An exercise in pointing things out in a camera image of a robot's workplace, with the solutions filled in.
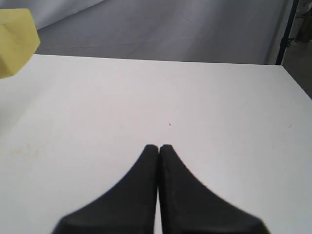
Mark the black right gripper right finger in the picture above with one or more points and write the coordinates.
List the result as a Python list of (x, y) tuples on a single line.
[(189, 207)]

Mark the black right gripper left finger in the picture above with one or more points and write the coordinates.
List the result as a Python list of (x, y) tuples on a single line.
[(127, 208)]

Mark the yellow sponge block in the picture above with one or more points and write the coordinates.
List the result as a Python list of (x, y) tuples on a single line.
[(18, 40)]

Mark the grey backdrop cloth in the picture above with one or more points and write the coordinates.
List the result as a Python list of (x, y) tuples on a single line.
[(222, 31)]

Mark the black backdrop stand pole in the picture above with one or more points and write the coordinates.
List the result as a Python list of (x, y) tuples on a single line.
[(285, 41)]

